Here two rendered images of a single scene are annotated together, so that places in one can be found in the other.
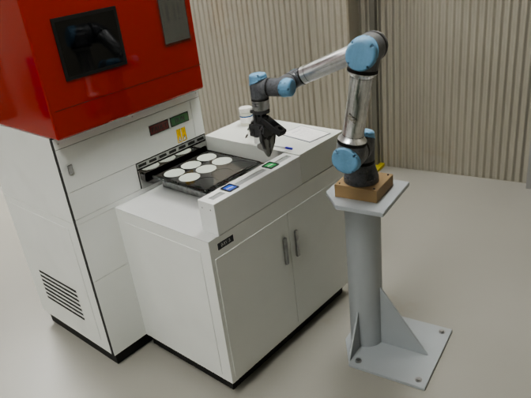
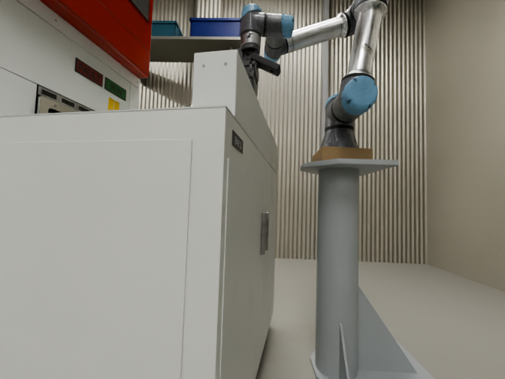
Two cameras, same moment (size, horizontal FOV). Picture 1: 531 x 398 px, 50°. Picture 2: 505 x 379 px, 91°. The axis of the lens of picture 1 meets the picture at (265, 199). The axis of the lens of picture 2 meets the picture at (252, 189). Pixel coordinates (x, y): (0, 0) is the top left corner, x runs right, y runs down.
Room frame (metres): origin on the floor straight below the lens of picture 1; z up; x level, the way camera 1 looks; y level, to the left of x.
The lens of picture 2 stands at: (1.54, 0.43, 0.65)
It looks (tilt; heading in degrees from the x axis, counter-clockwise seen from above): 3 degrees up; 327
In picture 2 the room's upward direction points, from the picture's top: 2 degrees clockwise
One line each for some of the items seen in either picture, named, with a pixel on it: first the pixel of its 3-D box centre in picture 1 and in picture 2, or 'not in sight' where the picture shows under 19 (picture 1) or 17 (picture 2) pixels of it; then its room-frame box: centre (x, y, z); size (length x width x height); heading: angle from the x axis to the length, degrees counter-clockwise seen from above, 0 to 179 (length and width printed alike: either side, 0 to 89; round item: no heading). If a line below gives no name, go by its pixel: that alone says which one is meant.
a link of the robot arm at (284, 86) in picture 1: (282, 86); (277, 29); (2.27, -0.12, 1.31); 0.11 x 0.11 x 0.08; 60
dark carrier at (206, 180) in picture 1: (205, 169); not in sight; (2.50, 0.26, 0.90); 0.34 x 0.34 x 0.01; 46
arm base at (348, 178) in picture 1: (361, 169); (338, 140); (2.22, -0.42, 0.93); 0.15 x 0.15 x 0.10
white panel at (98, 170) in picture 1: (140, 151); (50, 77); (2.52, 0.56, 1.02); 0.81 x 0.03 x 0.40; 136
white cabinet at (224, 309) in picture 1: (246, 254); (181, 265); (2.48, 0.13, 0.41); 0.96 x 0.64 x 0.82; 136
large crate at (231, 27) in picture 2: not in sight; (218, 40); (4.07, -0.67, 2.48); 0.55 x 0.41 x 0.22; 55
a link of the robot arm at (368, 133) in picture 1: (360, 144); (340, 113); (2.21, -0.42, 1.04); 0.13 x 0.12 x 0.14; 150
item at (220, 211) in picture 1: (253, 191); (243, 125); (2.20, 0.05, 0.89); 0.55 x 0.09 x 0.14; 136
